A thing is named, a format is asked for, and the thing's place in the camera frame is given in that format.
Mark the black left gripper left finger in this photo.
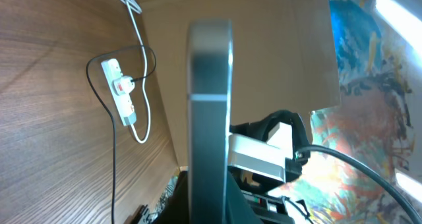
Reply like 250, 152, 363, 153
154, 171, 189, 224

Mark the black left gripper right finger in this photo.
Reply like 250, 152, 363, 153
226, 173, 262, 224

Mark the black USB charging cable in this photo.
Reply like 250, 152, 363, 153
85, 44, 157, 224

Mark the blue Galaxy smartphone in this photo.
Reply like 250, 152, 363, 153
187, 19, 233, 223

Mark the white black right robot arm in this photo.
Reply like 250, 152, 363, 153
227, 110, 311, 223

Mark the white USB charger adapter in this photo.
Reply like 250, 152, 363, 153
113, 76, 135, 96

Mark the white power strip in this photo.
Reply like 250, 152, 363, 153
101, 59, 136, 126

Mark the brown cardboard backdrop panel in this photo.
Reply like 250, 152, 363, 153
141, 0, 340, 166

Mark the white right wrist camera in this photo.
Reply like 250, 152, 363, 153
228, 123, 293, 182

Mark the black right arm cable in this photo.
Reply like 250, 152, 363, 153
295, 144, 422, 224

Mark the white power strip cord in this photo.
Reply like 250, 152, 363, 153
109, 0, 152, 144

